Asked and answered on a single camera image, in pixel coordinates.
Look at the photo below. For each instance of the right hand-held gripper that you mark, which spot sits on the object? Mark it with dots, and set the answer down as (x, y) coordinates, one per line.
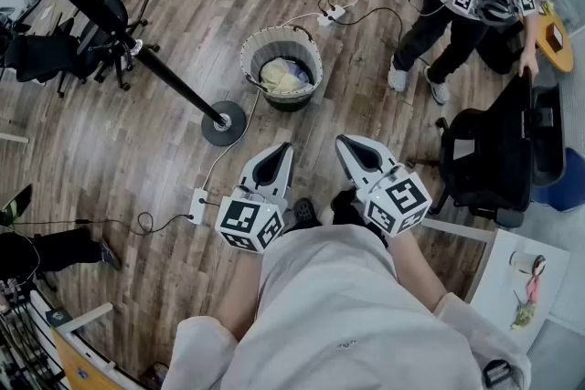
(397, 203)

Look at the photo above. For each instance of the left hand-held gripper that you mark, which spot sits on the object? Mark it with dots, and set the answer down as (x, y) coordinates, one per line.
(240, 221)

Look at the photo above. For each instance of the cream yellow garment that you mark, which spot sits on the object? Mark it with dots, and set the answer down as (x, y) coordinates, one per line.
(274, 75)

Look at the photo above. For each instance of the black stand with round base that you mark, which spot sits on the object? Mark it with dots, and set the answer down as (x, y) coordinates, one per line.
(173, 80)

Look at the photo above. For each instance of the person's right forearm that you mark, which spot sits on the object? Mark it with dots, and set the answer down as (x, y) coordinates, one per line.
(413, 269)

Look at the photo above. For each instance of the person's left forearm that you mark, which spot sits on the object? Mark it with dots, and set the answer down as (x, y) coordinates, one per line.
(240, 287)

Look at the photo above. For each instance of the person's left black shoe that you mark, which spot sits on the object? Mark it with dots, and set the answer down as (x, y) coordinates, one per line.
(305, 213)

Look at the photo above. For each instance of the white power strip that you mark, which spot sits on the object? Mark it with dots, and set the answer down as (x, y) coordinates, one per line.
(198, 205)
(336, 11)

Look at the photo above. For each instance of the white woven laundry basket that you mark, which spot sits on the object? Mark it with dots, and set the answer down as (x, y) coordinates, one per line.
(250, 59)

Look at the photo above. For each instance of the black office chair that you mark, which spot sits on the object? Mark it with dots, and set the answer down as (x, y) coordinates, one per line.
(493, 150)
(41, 55)

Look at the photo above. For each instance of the person's white shirt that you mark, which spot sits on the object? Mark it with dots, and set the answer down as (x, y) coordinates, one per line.
(338, 310)

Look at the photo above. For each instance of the white desk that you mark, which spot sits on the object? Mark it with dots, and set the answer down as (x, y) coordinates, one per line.
(498, 287)

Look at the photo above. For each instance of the white paper cup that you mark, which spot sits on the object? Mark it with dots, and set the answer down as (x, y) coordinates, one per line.
(523, 261)

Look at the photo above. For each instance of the blue plastic tub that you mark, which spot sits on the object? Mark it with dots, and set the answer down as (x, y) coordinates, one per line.
(569, 187)

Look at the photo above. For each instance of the small pink item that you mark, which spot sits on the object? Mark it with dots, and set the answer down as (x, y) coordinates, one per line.
(532, 287)

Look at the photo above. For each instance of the round wooden table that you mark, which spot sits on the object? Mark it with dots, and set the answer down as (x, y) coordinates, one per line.
(560, 59)

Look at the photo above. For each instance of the yellowish crumpled item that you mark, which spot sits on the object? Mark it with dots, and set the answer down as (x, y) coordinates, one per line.
(523, 315)

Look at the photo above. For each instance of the small brown box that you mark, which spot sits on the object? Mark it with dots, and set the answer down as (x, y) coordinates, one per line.
(555, 36)

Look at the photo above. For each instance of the black clip-on device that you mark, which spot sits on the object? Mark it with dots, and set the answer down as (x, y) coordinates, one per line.
(499, 372)

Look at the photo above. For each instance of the wooden desk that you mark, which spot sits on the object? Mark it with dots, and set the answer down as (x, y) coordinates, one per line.
(68, 361)

